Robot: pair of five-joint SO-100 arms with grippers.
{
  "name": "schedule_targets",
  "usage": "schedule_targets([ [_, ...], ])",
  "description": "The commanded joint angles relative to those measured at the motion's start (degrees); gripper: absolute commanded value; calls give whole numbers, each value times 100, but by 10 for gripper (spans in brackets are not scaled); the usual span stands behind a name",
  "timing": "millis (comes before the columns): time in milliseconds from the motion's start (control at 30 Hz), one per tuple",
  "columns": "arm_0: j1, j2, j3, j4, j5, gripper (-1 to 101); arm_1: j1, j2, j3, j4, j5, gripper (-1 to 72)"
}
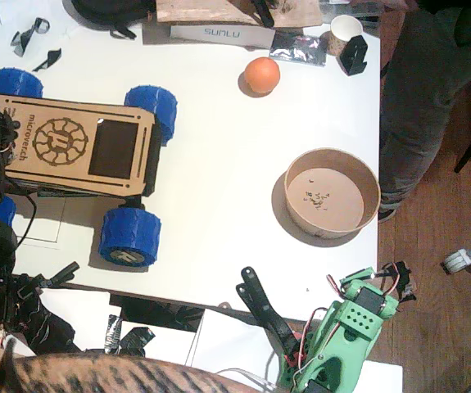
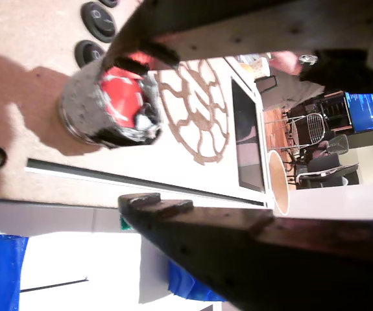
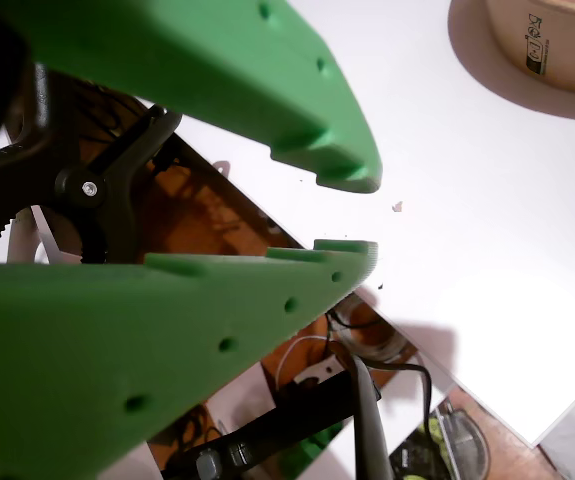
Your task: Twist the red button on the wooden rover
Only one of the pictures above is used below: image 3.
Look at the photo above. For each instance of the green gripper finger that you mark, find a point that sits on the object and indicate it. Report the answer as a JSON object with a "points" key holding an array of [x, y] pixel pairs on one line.
{"points": [[92, 350], [207, 65]]}

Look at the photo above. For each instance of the black spring clamp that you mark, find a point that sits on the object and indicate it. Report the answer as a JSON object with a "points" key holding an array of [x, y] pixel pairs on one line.
{"points": [[77, 185]]}

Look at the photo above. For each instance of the small pink crumb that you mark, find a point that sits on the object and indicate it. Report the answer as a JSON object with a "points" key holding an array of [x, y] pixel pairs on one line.
{"points": [[397, 206]]}

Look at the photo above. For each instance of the brown paper bowl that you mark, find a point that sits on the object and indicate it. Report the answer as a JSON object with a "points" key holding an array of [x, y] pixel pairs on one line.
{"points": [[567, 50]]}

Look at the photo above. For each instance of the black yellow bag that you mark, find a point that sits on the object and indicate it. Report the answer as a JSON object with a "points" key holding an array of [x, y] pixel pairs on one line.
{"points": [[447, 440]]}

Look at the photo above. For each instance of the grey table bracket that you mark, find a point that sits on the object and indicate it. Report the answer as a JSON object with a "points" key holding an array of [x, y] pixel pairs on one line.
{"points": [[223, 167]]}

